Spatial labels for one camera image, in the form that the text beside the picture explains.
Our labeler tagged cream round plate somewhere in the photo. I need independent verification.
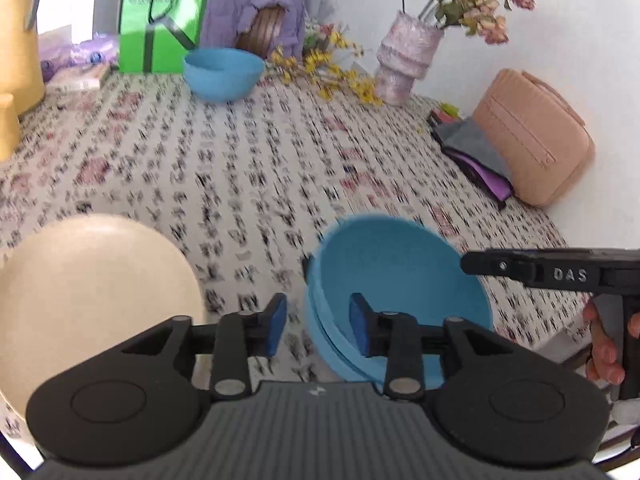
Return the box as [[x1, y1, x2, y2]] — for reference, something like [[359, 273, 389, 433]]
[[0, 213, 206, 413]]

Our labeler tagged pink textured vase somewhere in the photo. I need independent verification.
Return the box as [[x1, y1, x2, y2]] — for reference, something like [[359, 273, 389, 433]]
[[374, 10, 445, 107]]

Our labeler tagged green shopping bag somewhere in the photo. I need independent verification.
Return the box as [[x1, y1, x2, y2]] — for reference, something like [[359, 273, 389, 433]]
[[117, 0, 216, 75]]

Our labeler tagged yellow thermos jug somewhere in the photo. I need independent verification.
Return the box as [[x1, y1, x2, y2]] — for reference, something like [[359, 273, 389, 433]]
[[0, 0, 47, 116]]

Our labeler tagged purple jacket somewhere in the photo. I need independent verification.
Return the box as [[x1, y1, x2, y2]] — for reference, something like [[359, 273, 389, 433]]
[[200, 0, 307, 61]]

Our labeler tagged grey cloth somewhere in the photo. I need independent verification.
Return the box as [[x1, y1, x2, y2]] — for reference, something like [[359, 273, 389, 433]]
[[432, 117, 513, 186]]

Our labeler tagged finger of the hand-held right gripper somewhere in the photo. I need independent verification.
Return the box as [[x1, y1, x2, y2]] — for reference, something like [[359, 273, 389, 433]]
[[460, 249, 543, 286]]

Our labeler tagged yellow cup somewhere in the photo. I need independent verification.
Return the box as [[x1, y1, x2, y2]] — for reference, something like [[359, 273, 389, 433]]
[[0, 92, 22, 161]]

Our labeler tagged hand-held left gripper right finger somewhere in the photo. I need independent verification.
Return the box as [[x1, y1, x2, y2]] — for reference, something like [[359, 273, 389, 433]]
[[349, 292, 511, 401]]

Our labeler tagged large blue bowl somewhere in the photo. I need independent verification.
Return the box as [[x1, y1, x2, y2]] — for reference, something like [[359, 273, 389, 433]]
[[183, 48, 266, 102]]

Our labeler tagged wooden chair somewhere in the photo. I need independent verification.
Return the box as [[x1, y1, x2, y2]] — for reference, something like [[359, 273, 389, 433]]
[[235, 5, 287, 57]]

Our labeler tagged purple plastic bag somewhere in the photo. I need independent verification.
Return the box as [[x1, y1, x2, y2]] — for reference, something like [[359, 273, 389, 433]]
[[39, 32, 120, 83]]

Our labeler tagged purple cloth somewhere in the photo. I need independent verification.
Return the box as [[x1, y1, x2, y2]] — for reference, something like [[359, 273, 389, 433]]
[[445, 150, 515, 210]]

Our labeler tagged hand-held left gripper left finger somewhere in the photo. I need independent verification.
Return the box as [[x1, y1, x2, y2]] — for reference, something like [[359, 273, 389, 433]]
[[122, 292, 288, 401]]

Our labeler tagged yellow flower branch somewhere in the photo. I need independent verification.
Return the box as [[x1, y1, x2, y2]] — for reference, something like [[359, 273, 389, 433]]
[[267, 25, 386, 107]]

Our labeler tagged peach pouch bag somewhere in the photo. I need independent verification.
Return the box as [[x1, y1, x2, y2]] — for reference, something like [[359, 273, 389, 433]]
[[472, 68, 596, 207]]

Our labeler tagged person's right hand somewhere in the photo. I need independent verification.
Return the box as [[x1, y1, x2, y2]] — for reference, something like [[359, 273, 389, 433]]
[[582, 296, 623, 386]]

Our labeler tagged dried pink flower bouquet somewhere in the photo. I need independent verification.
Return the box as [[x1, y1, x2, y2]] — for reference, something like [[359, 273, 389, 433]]
[[385, 0, 536, 46]]

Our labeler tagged pale flat box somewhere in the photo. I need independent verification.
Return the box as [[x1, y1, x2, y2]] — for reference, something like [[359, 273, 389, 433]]
[[47, 62, 111, 92]]

